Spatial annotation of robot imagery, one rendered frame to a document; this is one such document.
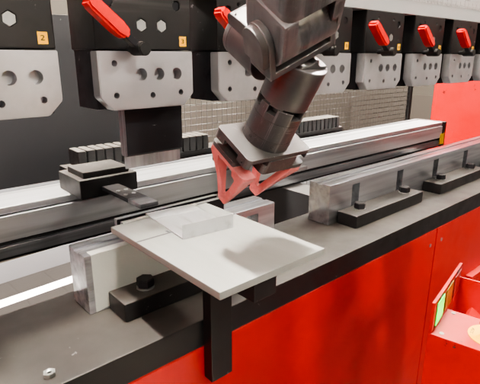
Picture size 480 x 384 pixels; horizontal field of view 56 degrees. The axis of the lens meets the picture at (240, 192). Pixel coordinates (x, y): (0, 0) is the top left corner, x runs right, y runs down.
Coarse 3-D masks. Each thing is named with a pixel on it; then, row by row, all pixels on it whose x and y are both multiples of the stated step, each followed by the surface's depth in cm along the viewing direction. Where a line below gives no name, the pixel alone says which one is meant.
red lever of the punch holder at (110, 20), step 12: (84, 0) 53; (96, 0) 53; (96, 12) 53; (108, 12) 54; (108, 24) 55; (120, 24) 55; (120, 36) 56; (132, 36) 57; (132, 48) 59; (144, 48) 58
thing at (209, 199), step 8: (192, 200) 80; (200, 200) 81; (208, 200) 80; (216, 200) 81; (160, 208) 76; (168, 208) 77; (120, 216) 72; (128, 216) 72; (136, 216) 73; (120, 224) 70
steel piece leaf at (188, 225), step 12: (168, 216) 71; (180, 216) 71; (192, 216) 71; (204, 216) 71; (228, 216) 66; (168, 228) 67; (180, 228) 67; (192, 228) 63; (204, 228) 64; (216, 228) 66; (228, 228) 67
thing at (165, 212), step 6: (192, 204) 77; (162, 210) 74; (168, 210) 74; (174, 210) 74; (180, 210) 74; (186, 210) 74; (192, 210) 74; (150, 216) 71; (156, 216) 71; (162, 216) 71
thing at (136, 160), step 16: (128, 112) 66; (144, 112) 68; (160, 112) 70; (176, 112) 72; (128, 128) 67; (144, 128) 69; (160, 128) 70; (176, 128) 72; (128, 144) 67; (144, 144) 69; (160, 144) 71; (176, 144) 73; (128, 160) 69; (144, 160) 71; (160, 160) 73
